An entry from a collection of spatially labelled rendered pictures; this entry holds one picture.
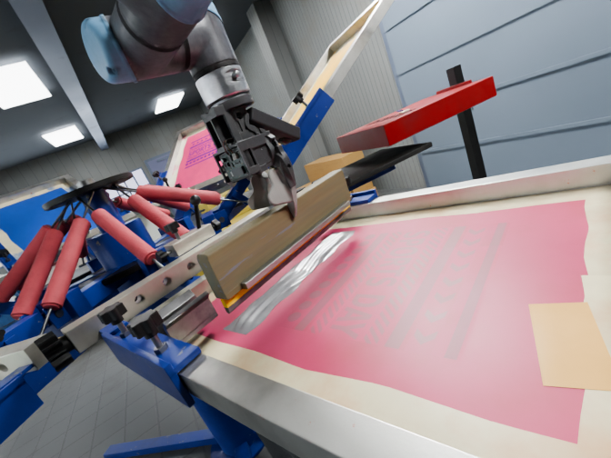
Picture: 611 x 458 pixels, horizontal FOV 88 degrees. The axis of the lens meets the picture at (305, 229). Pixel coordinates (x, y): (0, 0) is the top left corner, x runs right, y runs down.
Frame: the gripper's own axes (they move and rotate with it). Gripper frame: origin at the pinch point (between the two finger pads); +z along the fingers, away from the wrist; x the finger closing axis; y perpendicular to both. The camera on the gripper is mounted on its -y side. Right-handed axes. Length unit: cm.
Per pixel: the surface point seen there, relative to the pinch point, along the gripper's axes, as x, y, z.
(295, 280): -2.3, 3.2, 13.3
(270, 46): -302, -375, -142
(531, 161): -3, -292, 88
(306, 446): 22.7, 29.1, 11.2
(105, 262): -93, 9, 4
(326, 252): -1.9, -7.2, 13.1
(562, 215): 37.0, -15.7, 13.6
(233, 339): -3.0, 19.3, 13.7
